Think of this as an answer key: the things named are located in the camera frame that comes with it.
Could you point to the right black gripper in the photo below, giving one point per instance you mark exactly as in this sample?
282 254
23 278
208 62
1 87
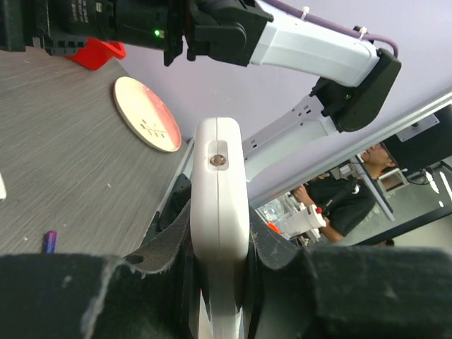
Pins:
63 27

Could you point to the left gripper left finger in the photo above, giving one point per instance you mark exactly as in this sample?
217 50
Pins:
168 281

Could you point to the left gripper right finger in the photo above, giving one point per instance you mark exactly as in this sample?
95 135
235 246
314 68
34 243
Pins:
277 305

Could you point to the white battery cover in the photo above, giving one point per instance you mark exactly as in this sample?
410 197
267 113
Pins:
3 193

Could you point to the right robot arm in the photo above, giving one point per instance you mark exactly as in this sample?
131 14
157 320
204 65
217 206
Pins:
354 76

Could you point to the red plastic bin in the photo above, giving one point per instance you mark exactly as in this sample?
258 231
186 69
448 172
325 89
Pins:
97 53

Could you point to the person in black shirt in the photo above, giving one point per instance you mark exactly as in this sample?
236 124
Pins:
346 201

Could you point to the purple battery lower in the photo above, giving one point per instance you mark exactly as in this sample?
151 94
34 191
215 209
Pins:
50 240

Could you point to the pink white plate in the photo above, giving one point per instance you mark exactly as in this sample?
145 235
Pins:
146 115

